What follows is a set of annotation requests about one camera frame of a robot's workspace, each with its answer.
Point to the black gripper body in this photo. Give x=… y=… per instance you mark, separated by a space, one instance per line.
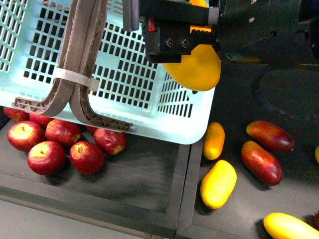
x=173 y=28

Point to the light blue plastic basket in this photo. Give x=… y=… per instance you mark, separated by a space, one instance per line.
x=130 y=88

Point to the small yellow mango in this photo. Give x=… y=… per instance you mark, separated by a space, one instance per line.
x=213 y=141

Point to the red mango upper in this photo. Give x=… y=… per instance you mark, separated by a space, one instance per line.
x=271 y=136

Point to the red mango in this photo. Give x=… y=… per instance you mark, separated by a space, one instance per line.
x=271 y=136
x=261 y=163

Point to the red mango lower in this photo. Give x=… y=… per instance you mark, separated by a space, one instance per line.
x=261 y=163

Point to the red apple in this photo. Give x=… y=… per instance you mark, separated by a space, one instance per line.
x=63 y=132
x=112 y=142
x=87 y=158
x=47 y=158
x=24 y=135

